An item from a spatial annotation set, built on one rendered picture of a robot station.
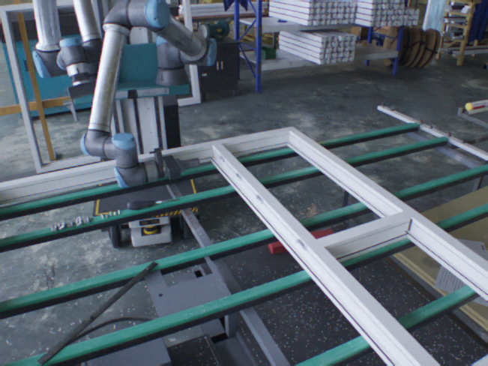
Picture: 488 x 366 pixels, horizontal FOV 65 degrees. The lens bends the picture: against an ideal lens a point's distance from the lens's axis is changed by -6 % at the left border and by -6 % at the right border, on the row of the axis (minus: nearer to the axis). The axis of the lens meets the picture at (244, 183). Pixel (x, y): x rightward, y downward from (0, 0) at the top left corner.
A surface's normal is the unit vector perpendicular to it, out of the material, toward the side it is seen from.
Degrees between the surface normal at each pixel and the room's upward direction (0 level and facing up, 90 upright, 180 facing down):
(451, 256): 90
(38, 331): 0
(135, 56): 90
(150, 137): 90
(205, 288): 0
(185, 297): 0
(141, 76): 90
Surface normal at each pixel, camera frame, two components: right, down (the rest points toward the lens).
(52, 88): 0.42, 0.45
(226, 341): 0.00, -0.87
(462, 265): -0.91, 0.21
